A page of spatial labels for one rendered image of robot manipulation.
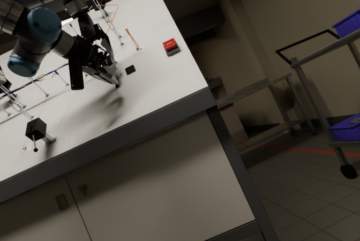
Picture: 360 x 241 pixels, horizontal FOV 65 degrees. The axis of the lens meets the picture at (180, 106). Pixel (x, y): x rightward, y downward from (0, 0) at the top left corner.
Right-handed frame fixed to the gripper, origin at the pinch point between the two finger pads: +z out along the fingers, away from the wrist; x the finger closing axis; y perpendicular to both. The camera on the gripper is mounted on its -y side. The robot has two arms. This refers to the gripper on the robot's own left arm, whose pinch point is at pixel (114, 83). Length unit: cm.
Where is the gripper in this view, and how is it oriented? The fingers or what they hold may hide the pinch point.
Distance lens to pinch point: 106.0
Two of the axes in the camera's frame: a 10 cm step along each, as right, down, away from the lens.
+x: -7.3, 0.2, 6.8
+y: 2.8, -9.0, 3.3
